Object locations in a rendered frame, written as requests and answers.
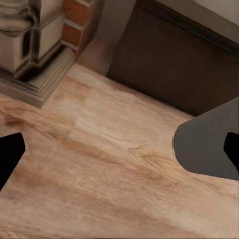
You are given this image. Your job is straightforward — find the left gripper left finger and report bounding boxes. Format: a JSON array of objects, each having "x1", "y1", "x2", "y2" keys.
[{"x1": 0, "y1": 132, "x2": 25, "y2": 191}]

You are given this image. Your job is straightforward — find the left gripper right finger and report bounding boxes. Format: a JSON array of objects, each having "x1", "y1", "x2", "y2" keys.
[{"x1": 224, "y1": 132, "x2": 239, "y2": 171}]

